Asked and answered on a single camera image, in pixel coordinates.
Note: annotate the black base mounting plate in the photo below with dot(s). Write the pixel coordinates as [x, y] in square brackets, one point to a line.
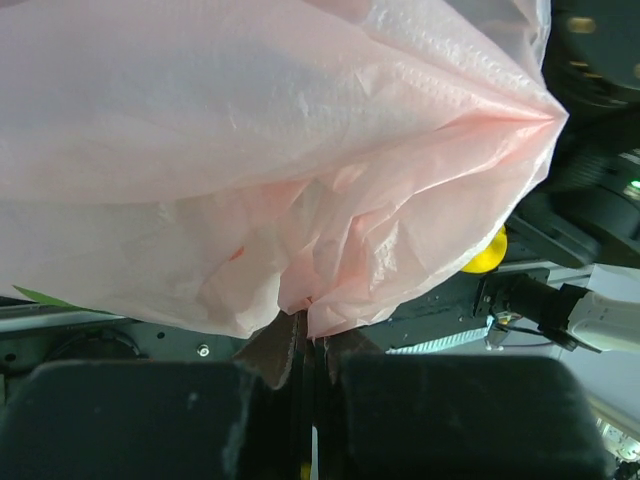
[30, 333]

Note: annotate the white slotted cable duct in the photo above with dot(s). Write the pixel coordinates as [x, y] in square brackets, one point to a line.
[441, 344]

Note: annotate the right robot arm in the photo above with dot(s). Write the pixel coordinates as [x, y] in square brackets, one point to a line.
[586, 211]

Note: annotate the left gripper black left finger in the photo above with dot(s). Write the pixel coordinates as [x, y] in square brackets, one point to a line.
[141, 419]

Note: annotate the fake orange fruit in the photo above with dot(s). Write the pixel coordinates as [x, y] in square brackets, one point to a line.
[491, 257]

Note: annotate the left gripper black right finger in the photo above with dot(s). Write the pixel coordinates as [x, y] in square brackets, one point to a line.
[440, 416]

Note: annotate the pink plastic bag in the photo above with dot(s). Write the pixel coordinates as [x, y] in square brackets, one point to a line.
[209, 164]

